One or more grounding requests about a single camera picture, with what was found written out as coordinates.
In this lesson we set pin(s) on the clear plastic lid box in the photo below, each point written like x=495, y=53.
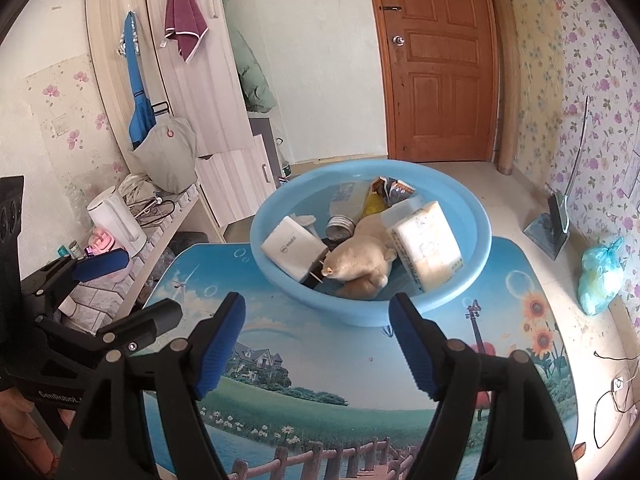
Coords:
x=401, y=210

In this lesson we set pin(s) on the light blue plastic basin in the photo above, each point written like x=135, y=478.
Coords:
x=311, y=193

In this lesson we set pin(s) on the white charger box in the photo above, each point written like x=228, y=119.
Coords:
x=293, y=249

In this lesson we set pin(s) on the white electric kettle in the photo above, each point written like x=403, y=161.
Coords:
x=109, y=212

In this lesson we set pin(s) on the person's left hand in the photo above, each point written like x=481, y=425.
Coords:
x=16, y=415

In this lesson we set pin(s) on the yellow mesh plush doll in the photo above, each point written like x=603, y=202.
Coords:
x=374, y=204

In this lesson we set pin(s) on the beige plush dog toy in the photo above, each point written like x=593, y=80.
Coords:
x=362, y=264

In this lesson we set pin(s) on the brown wooden door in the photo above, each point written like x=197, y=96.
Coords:
x=440, y=78

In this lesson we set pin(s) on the snack wrapper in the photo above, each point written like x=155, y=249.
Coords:
x=392, y=191

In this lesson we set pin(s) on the maroon hanging towel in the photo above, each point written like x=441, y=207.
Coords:
x=185, y=24

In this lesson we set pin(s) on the grey tote bag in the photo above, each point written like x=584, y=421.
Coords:
x=167, y=155

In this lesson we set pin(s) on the face tissue pack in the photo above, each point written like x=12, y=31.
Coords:
x=427, y=247

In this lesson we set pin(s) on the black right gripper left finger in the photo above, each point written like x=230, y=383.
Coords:
x=109, y=437

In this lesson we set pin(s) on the green hanging jacket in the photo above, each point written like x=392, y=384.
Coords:
x=257, y=94

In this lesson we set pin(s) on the white plastic hook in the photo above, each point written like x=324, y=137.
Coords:
x=307, y=221

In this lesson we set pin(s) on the clear glass jar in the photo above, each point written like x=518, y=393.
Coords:
x=346, y=208

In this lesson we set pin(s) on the blue plastic bag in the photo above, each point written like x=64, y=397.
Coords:
x=601, y=279

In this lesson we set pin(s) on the pink water bottle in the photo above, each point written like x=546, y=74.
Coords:
x=101, y=241

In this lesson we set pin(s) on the white wooden wardrobe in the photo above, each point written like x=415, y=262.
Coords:
x=233, y=166

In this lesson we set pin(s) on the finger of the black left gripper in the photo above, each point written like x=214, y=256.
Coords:
x=75, y=272
x=128, y=335

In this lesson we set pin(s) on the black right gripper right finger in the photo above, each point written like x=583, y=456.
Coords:
x=525, y=437

